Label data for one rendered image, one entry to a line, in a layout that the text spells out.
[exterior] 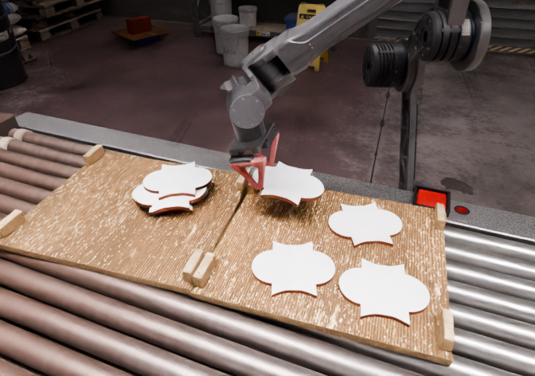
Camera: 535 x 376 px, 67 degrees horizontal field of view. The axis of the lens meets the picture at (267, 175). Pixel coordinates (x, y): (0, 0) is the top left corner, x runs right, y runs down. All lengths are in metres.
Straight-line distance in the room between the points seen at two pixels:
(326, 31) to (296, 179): 0.29
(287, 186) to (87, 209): 0.42
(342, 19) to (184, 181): 0.45
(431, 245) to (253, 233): 0.34
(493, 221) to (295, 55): 0.55
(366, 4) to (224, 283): 0.50
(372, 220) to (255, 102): 0.35
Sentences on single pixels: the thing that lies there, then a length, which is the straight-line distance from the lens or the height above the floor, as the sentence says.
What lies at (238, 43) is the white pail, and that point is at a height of 0.25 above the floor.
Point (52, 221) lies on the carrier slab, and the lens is 0.93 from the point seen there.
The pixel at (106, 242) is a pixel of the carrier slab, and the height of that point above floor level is 0.94.
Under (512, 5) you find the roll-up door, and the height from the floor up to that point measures 0.51.
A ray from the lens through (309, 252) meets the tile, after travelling 0.75.
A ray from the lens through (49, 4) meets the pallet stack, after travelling 5.75.
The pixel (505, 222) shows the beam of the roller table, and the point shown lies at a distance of 0.99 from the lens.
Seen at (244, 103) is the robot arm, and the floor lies 1.21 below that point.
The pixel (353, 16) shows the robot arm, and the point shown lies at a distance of 0.67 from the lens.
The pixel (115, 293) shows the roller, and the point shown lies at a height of 0.91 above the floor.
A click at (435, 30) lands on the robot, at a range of 1.29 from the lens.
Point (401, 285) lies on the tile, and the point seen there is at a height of 0.94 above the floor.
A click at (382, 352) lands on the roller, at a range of 0.69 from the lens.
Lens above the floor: 1.48
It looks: 35 degrees down
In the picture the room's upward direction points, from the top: straight up
